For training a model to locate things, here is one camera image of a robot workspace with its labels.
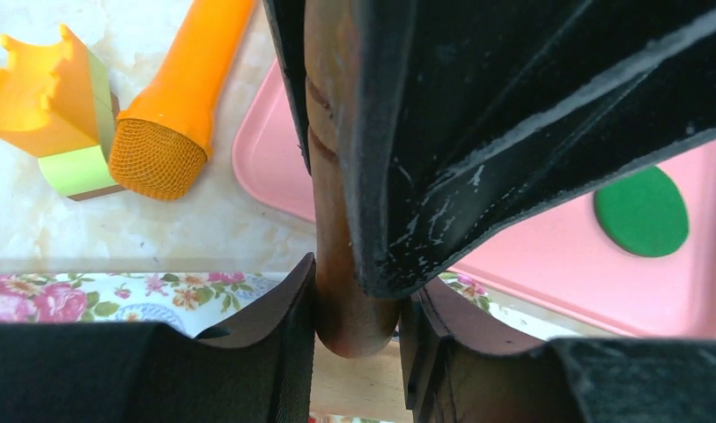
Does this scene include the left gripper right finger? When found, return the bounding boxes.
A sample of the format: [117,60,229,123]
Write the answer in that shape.
[399,279,716,423]

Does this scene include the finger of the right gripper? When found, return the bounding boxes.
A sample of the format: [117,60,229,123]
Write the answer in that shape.
[263,0,311,173]
[340,1,716,299]

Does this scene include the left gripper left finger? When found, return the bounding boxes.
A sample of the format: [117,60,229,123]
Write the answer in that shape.
[0,254,315,422]

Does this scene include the wooden rolling pin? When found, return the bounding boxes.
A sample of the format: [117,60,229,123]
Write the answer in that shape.
[304,1,417,359]

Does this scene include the green dough disc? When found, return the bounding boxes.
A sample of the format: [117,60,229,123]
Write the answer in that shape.
[593,166,690,258]

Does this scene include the floral rectangular tray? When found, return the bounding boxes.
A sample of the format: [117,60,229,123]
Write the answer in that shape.
[0,271,563,341]

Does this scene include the pink plastic tray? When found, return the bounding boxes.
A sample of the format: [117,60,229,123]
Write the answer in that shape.
[232,63,716,338]

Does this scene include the orange toy carrot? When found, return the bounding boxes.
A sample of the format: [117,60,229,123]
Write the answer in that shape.
[108,0,255,201]

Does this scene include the yellow-green block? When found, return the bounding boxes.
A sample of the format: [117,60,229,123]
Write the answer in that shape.
[38,52,124,202]

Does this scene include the orange crown-shaped toy block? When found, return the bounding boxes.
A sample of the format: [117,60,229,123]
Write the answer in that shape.
[0,24,100,158]

